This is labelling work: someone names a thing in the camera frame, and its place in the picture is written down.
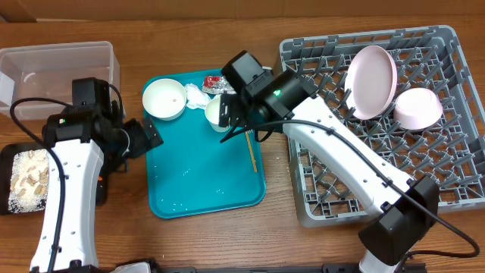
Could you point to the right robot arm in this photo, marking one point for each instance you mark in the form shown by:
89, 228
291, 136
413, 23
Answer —
401, 208

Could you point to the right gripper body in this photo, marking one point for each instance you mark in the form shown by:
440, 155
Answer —
242, 111

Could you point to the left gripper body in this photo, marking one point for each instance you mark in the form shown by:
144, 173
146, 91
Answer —
139, 142

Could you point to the wooden chopstick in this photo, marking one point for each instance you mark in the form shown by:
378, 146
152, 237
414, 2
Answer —
251, 152

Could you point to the black rectangular waste tray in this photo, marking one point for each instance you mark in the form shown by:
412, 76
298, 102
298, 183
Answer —
7, 162

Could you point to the white paper cup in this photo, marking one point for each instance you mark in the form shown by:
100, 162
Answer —
212, 111

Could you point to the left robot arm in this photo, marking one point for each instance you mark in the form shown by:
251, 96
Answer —
88, 140

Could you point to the crumpled white napkin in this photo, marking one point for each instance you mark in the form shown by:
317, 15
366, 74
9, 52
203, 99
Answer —
195, 97

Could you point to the white bowl with peanuts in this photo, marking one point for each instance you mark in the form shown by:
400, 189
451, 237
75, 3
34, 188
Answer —
164, 99

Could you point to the pile of rice and peanuts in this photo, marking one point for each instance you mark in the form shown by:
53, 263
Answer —
30, 178

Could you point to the white bowl with rice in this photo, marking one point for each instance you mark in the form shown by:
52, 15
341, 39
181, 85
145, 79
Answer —
417, 109

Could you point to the crumpled silver foil wrapper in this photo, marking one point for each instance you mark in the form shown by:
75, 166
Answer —
217, 85

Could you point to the clear plastic storage bin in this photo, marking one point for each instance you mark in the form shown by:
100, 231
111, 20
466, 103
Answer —
48, 70

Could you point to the teal plastic serving tray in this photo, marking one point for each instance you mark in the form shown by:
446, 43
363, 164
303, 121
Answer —
194, 173

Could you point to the white round plate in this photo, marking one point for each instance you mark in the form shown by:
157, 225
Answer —
372, 79

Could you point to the grey plastic dishwasher rack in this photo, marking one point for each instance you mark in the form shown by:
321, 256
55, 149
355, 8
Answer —
326, 186

